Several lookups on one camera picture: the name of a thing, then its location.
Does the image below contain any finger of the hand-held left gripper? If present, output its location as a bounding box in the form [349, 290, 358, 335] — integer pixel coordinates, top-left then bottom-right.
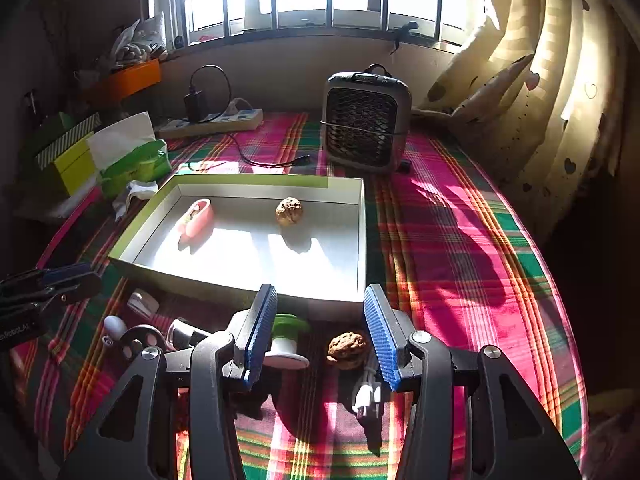
[0, 274, 103, 317]
[0, 262, 98, 292]

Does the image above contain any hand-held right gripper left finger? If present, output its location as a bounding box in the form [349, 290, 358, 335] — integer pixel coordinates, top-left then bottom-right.
[57, 284, 278, 480]

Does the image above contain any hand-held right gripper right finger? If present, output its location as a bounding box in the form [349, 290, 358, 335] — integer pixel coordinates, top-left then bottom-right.
[363, 284, 583, 480]

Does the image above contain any brown walnut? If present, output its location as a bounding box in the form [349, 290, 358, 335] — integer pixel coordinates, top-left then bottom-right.
[275, 197, 304, 227]
[327, 331, 370, 371]

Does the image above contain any white usb cable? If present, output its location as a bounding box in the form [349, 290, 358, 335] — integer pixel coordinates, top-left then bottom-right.
[352, 357, 386, 418]

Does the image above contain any shallow white cardboard box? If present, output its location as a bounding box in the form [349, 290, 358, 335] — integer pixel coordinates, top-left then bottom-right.
[107, 174, 368, 304]

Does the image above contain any green and white spool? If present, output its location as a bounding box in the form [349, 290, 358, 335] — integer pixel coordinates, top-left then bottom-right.
[264, 313, 312, 370]

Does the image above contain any pink hoop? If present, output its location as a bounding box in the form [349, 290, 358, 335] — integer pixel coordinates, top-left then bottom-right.
[37, 187, 103, 268]

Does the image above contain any small white clip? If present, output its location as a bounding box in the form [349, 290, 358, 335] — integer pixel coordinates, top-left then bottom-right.
[126, 289, 161, 318]

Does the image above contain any round black and white gadget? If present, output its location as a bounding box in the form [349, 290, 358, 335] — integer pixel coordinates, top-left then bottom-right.
[117, 325, 168, 361]

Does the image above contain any yellow-green box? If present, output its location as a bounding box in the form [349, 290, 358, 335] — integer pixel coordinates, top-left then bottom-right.
[52, 132, 99, 196]

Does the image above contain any plaid tablecloth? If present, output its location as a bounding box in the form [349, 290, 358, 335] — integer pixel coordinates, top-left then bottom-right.
[10, 110, 588, 480]

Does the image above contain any crumpled white tissue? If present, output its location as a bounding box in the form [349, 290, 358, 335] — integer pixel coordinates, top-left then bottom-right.
[112, 180, 161, 221]

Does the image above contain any green tissue pack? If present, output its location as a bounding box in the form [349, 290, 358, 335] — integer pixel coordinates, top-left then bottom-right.
[87, 111, 171, 198]

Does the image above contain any small pink clip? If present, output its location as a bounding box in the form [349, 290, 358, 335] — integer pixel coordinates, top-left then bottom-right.
[177, 199, 215, 238]

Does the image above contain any green striped box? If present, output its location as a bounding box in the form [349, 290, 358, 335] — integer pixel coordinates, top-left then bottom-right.
[34, 111, 102, 168]

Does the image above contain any black charger adapter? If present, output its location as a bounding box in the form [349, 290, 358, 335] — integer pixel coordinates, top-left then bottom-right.
[183, 90, 207, 123]

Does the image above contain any grey desktop fan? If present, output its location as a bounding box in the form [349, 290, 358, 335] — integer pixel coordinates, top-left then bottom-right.
[320, 64, 413, 175]

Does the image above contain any white power strip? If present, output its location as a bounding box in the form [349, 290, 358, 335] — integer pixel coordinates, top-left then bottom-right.
[157, 108, 264, 138]

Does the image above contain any cream heart-print curtain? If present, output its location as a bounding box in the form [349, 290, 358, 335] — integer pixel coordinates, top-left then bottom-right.
[417, 0, 631, 241]

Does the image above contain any black charging cable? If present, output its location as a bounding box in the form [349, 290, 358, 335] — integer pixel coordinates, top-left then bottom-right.
[189, 64, 312, 167]

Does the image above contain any black window handle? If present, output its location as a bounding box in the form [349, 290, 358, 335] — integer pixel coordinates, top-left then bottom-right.
[392, 21, 421, 56]

